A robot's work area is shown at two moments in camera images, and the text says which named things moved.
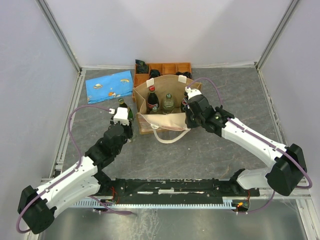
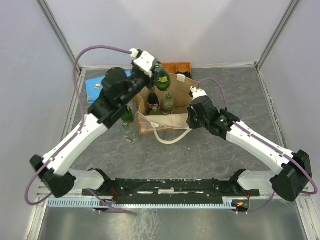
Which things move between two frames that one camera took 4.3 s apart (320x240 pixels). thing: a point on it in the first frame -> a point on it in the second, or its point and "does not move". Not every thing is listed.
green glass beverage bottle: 122,104 does not move
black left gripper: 129,129 -> 152,79
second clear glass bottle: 168,104 does not move
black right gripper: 187,112 does not move
